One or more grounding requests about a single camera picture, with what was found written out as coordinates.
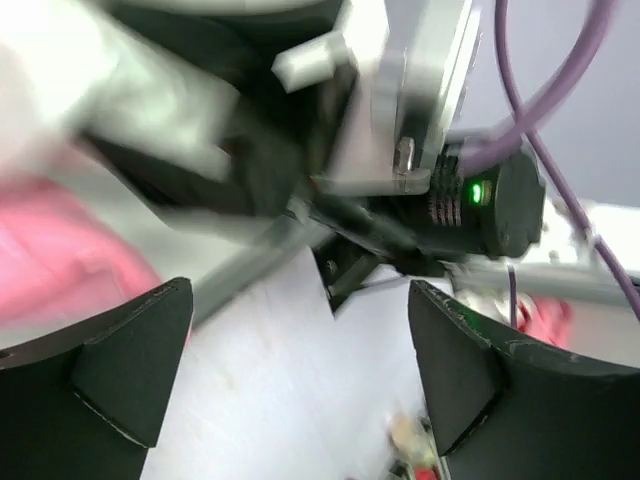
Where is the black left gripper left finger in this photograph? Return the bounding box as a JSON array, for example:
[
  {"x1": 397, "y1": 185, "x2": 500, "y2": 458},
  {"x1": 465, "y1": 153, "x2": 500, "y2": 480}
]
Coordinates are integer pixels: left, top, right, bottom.
[{"x1": 1, "y1": 278, "x2": 193, "y2": 480}]

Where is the white pillow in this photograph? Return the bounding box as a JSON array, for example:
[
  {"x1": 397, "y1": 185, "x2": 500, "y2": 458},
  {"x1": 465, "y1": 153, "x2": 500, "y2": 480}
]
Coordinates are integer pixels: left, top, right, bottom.
[{"x1": 1, "y1": 1, "x2": 117, "y2": 176}]

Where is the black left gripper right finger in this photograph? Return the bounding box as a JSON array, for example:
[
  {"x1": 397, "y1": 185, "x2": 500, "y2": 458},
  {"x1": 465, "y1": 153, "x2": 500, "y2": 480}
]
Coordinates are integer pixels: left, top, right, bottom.
[{"x1": 408, "y1": 281, "x2": 639, "y2": 479}]

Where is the pink fabric pillowcase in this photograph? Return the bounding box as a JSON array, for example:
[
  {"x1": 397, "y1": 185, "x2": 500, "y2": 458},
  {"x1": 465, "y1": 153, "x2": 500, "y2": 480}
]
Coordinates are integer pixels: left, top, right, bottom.
[{"x1": 1, "y1": 177, "x2": 163, "y2": 347}]

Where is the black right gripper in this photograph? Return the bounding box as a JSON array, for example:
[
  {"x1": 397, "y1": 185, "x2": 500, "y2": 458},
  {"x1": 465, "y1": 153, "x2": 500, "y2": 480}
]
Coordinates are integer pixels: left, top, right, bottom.
[{"x1": 91, "y1": 1, "x2": 545, "y2": 290}]

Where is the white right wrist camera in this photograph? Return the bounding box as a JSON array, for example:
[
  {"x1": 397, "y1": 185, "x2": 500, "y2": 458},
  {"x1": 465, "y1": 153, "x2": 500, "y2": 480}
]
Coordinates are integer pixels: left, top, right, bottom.
[{"x1": 272, "y1": 1, "x2": 480, "y2": 196}]

